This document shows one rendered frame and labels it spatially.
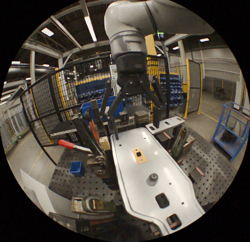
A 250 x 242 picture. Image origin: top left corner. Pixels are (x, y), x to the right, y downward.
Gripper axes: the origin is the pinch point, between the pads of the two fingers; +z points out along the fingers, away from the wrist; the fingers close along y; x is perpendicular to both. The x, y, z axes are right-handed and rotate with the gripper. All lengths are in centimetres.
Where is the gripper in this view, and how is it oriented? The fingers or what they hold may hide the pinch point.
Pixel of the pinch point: (137, 129)
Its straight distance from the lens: 25.8
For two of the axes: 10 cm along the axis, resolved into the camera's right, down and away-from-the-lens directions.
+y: 9.6, -2.1, 1.6
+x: -2.4, -3.8, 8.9
